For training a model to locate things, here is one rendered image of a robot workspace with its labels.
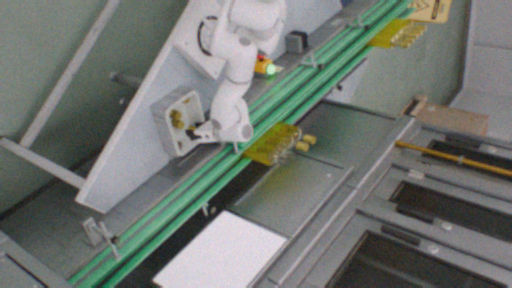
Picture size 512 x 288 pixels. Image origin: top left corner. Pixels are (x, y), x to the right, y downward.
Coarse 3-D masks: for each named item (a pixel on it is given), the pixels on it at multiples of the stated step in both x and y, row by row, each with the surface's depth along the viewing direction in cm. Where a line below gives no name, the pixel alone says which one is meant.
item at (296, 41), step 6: (294, 30) 244; (288, 36) 239; (294, 36) 238; (300, 36) 237; (306, 36) 241; (288, 42) 240; (294, 42) 238; (300, 42) 238; (306, 42) 242; (288, 48) 243; (294, 48) 240; (300, 48) 239
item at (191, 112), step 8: (184, 96) 185; (192, 96) 190; (176, 104) 182; (184, 104) 195; (192, 104) 193; (200, 104) 192; (168, 112) 180; (184, 112) 196; (192, 112) 196; (200, 112) 194; (168, 120) 181; (184, 120) 198; (192, 120) 199; (200, 120) 197; (176, 128) 195; (184, 128) 199; (176, 136) 196; (184, 136) 200; (176, 144) 187; (184, 144) 196; (192, 144) 195; (176, 152) 190; (184, 152) 192
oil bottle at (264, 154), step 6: (252, 144) 206; (258, 144) 206; (246, 150) 205; (252, 150) 203; (258, 150) 202; (264, 150) 201; (270, 150) 201; (246, 156) 208; (252, 156) 205; (258, 156) 202; (264, 156) 200; (270, 156) 198; (264, 162) 202; (270, 162) 200
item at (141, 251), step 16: (400, 16) 302; (368, 48) 274; (352, 64) 262; (336, 80) 250; (320, 96) 241; (288, 112) 233; (240, 160) 209; (224, 176) 201; (208, 192) 194; (192, 208) 188; (176, 224) 182; (144, 240) 178; (160, 240) 177; (128, 256) 173; (144, 256) 172; (112, 272) 168; (128, 272) 167
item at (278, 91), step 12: (384, 0) 283; (396, 0) 282; (372, 12) 272; (336, 36) 253; (348, 36) 251; (324, 48) 244; (336, 48) 242; (324, 60) 235; (300, 72) 229; (288, 84) 220; (264, 96) 215; (276, 96) 214; (252, 108) 209; (264, 108) 207; (252, 120) 201
